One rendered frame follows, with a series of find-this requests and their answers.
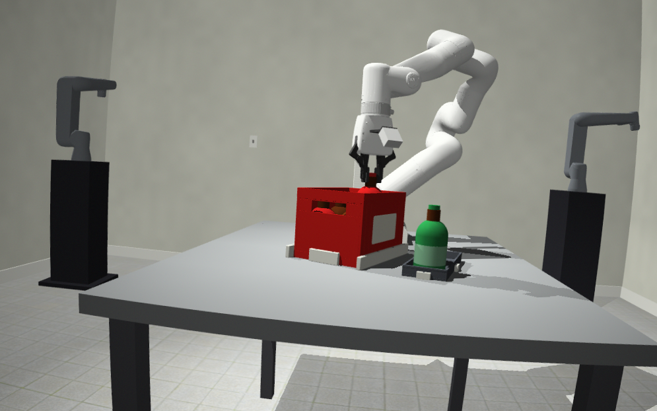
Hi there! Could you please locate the brown bottle with cream cap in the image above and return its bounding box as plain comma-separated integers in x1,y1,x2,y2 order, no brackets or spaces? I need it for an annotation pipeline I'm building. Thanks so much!
331,203,346,215

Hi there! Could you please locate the green bottle with pale green label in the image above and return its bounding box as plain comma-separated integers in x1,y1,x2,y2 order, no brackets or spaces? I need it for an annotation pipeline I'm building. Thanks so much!
413,205,448,270

